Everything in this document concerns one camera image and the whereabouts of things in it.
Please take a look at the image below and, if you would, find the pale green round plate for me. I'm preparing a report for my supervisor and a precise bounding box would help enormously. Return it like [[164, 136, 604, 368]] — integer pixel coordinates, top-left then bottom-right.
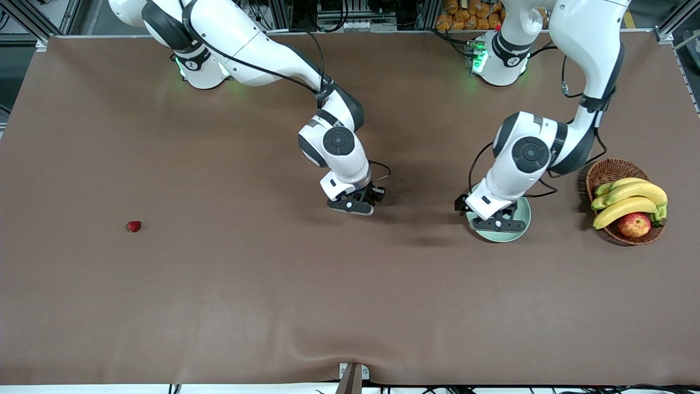
[[465, 183, 532, 243]]

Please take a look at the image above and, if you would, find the large yellow banana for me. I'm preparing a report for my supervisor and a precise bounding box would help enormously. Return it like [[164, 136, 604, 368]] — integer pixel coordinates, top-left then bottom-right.
[[591, 182, 668, 211]]

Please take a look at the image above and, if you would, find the aluminium frame profile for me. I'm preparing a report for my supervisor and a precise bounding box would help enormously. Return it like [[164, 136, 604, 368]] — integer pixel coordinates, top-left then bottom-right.
[[11, 0, 83, 44], [655, 0, 700, 115]]

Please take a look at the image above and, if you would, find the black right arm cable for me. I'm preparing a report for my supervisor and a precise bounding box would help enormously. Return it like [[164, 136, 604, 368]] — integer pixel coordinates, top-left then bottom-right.
[[180, 0, 392, 184]]

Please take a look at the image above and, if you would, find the brown wicker basket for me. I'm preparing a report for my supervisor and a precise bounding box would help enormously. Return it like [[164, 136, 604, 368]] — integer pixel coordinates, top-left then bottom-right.
[[586, 158, 666, 246]]

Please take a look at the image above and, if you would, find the small greenish yellow banana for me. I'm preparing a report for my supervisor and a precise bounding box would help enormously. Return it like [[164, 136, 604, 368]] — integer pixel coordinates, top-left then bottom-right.
[[595, 177, 649, 196]]

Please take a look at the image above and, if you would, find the aluminium frame post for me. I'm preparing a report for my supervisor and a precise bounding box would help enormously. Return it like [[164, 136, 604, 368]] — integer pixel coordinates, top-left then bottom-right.
[[268, 0, 293, 32], [418, 0, 441, 31]]

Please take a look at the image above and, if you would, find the red yellow apple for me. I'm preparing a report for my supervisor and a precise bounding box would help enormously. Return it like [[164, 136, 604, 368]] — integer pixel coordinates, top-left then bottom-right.
[[617, 212, 652, 239]]

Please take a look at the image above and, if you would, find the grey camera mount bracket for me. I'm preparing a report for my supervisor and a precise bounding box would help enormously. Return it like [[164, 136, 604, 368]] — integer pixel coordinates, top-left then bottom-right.
[[335, 362, 370, 394]]

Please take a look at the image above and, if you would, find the orange bread roll pile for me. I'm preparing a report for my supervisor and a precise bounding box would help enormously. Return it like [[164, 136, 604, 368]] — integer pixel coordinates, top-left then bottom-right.
[[436, 0, 506, 31]]

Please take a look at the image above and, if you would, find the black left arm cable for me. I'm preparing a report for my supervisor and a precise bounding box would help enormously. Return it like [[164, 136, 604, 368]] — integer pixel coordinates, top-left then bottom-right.
[[468, 41, 609, 199]]

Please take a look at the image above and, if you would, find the brown table mat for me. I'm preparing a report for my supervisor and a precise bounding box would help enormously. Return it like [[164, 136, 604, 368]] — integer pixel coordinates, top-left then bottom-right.
[[0, 31, 700, 386]]

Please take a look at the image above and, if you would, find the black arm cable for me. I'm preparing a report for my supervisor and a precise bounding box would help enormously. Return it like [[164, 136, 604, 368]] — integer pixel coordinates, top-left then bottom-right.
[[180, 0, 392, 184], [468, 41, 609, 199]]

